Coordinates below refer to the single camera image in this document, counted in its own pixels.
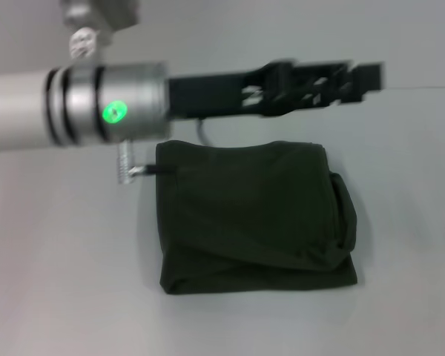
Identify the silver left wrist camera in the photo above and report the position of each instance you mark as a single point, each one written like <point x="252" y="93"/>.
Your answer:
<point x="89" y="15"/>

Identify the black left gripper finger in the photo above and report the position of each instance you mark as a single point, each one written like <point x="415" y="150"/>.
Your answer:
<point x="337" y="97"/>
<point x="341" y="76"/>

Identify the dark green t-shirt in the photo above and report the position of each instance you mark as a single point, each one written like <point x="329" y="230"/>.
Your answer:
<point x="252" y="215"/>

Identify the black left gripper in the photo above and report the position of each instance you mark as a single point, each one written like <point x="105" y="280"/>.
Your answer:
<point x="215" y="94"/>

